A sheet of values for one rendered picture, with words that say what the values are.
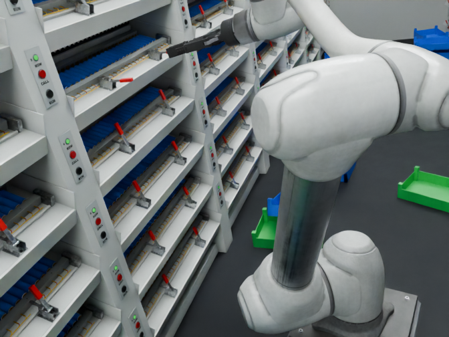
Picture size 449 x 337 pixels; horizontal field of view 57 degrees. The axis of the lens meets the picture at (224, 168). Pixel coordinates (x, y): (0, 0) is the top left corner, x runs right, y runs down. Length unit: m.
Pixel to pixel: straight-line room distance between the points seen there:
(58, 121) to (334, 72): 0.61
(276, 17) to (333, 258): 0.63
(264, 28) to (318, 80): 0.59
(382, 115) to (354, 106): 0.05
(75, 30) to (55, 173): 0.33
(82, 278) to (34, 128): 0.39
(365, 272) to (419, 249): 0.82
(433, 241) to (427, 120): 1.32
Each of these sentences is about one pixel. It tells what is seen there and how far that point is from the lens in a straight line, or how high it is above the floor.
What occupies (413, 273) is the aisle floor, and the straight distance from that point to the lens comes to 1.79.
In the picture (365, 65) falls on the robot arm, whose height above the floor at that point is 1.04.
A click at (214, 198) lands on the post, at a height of 0.29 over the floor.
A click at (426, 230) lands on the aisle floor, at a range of 2.00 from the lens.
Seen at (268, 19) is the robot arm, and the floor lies 1.03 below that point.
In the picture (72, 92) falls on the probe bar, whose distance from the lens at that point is 1.09.
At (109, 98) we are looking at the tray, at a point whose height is 0.92.
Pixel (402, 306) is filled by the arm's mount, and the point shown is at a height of 0.22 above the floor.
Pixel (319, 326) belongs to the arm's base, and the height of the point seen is 0.25.
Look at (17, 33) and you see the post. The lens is 0.93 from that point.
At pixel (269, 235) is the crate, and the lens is 1.96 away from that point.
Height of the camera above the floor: 1.22
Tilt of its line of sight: 28 degrees down
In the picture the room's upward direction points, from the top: 11 degrees counter-clockwise
